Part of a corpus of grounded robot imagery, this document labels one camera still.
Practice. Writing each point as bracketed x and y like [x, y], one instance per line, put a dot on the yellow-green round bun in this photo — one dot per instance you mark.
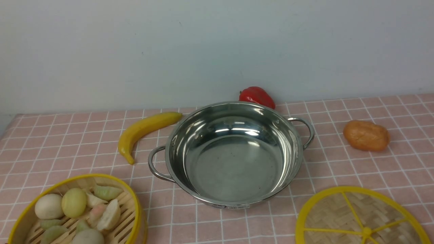
[74, 202]

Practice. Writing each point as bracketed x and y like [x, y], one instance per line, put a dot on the red bell pepper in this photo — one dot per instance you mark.
[257, 95]

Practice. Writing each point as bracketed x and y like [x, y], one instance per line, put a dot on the green dumpling lower left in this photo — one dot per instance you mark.
[52, 234]

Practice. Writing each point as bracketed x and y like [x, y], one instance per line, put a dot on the white round bun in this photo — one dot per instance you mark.
[49, 207]

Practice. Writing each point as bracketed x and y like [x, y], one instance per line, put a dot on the bamboo steamer basket yellow rim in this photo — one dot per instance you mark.
[130, 229]

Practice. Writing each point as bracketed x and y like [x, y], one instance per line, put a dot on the white bun at bottom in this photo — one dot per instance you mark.
[88, 236]

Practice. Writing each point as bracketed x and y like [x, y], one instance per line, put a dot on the yellow plastic banana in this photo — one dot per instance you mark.
[141, 128]

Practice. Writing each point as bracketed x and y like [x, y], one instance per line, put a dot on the cream folded dumpling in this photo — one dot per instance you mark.
[110, 216]

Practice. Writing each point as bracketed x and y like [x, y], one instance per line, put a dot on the pale green dumpling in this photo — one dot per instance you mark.
[107, 193]

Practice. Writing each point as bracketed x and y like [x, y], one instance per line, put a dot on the pink checkered tablecloth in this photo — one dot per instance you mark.
[38, 151]

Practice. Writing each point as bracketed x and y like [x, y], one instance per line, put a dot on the orange-brown bread roll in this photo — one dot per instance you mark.
[366, 136]

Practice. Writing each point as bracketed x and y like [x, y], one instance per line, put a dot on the stainless steel two-handled pot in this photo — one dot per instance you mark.
[233, 154]

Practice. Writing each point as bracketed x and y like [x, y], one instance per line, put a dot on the woven bamboo steamer lid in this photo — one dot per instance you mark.
[356, 215]

